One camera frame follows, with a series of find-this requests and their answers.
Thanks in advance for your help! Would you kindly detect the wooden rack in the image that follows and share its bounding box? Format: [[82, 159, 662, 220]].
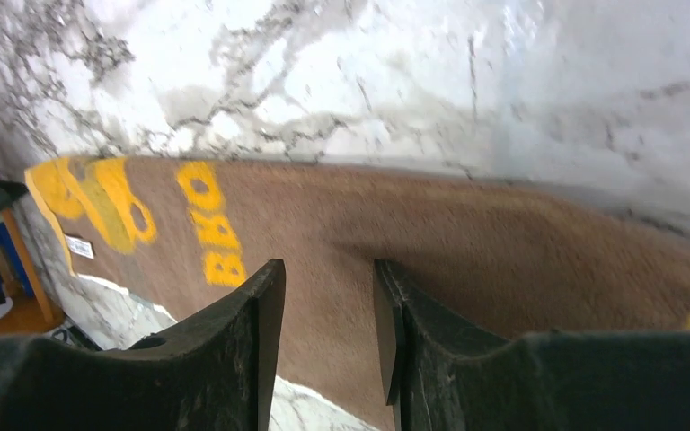
[[0, 198, 66, 335]]

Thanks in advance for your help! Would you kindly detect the yellow towel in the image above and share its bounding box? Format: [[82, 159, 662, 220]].
[[25, 156, 690, 430]]

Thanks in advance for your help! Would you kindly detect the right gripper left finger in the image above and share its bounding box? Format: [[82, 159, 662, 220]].
[[0, 259, 286, 430]]

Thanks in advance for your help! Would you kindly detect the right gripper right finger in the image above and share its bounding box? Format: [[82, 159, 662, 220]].
[[373, 259, 690, 430]]

